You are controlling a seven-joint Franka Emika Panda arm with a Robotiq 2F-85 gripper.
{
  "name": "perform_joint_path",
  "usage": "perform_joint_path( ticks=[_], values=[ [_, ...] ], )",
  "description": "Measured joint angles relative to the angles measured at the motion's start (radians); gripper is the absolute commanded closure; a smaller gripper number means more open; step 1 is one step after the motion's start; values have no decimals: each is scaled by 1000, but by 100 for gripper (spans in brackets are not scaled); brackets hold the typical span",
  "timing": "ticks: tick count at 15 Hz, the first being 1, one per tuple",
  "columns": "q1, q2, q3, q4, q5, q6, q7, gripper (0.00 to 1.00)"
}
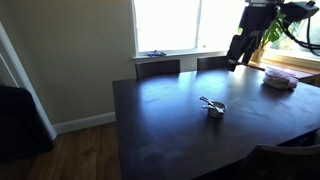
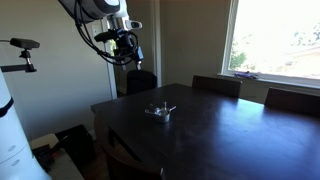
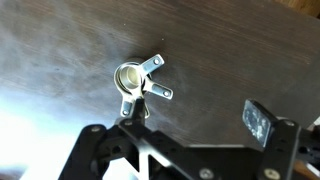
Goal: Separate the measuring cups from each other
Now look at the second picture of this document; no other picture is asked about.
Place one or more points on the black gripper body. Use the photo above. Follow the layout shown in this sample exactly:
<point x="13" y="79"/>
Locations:
<point x="126" y="43"/>

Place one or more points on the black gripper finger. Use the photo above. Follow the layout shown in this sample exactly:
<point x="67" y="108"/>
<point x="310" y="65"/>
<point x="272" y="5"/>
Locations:
<point x="139" y="56"/>
<point x="121" y="60"/>

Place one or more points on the one cup steel measuring cup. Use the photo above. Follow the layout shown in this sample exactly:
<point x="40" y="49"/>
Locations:
<point x="162" y="119"/>

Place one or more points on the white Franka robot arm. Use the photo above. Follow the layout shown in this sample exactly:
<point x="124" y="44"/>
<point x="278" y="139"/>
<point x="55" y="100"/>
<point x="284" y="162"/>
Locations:
<point x="13" y="133"/>

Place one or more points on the small distant window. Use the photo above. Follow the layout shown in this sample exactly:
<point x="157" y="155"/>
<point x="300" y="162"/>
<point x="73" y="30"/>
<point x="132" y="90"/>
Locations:
<point x="112" y="45"/>

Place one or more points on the dark wooden chair back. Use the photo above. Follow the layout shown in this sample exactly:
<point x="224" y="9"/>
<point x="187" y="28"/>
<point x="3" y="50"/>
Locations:
<point x="216" y="86"/>

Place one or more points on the black case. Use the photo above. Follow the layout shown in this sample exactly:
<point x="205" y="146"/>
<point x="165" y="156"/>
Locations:
<point x="75" y="146"/>

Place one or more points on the dark wooden dining chair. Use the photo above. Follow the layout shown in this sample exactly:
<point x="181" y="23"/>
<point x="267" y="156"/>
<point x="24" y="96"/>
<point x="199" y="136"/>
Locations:
<point x="292" y="101"/>
<point x="133" y="166"/>

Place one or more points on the purple object on sill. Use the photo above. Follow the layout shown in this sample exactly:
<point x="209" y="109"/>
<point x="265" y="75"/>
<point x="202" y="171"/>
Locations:
<point x="246" y="75"/>

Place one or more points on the beige box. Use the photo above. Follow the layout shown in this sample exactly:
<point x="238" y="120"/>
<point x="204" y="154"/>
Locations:
<point x="43" y="140"/>

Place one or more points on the white framed window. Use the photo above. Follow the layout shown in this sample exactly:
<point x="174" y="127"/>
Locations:
<point x="276" y="36"/>

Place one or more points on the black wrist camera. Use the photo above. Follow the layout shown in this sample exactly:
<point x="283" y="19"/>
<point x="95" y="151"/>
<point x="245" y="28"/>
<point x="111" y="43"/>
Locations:
<point x="105" y="36"/>

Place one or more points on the white door frame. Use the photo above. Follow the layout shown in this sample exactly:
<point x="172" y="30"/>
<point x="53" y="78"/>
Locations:
<point x="111" y="83"/>

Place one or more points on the white light switch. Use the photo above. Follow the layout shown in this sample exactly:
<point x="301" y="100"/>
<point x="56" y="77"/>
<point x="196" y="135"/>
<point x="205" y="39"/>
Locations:
<point x="96" y="30"/>

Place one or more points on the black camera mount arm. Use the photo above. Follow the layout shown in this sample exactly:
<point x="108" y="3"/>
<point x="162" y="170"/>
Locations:
<point x="28" y="66"/>

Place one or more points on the black external camera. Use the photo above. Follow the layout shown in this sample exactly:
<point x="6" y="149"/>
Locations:
<point x="25" y="43"/>

